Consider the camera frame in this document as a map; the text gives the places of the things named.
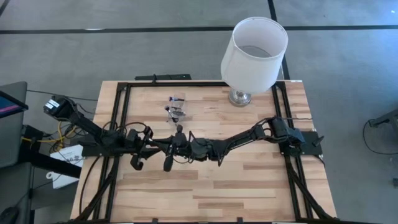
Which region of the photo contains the white paper sheet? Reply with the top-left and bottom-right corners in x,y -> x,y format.
45,144 -> 85,190

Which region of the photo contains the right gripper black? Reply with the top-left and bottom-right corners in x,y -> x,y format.
182,138 -> 226,162

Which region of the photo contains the white shade table lamp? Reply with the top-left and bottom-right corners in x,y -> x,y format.
220,16 -> 289,108

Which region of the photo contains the computer monitor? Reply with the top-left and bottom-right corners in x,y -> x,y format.
0,90 -> 29,119

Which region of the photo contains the black power strip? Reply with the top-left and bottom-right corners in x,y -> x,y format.
134,73 -> 193,82

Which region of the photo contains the black computer mouse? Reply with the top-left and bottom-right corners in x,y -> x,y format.
0,206 -> 20,224

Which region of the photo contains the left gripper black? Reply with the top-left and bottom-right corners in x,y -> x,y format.
140,127 -> 177,160

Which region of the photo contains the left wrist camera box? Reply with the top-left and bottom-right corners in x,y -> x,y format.
126,128 -> 140,144

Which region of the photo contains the black pen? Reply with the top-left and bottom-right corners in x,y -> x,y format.
163,123 -> 184,173

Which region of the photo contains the large fluffy powder brush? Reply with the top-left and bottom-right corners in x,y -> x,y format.
172,106 -> 187,118

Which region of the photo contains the black aluminium table frame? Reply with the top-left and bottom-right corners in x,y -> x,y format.
70,80 -> 340,224

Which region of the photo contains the yellow cable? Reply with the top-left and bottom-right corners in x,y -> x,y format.
21,120 -> 78,147

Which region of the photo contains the clear acrylic organizer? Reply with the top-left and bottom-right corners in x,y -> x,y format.
164,91 -> 189,124

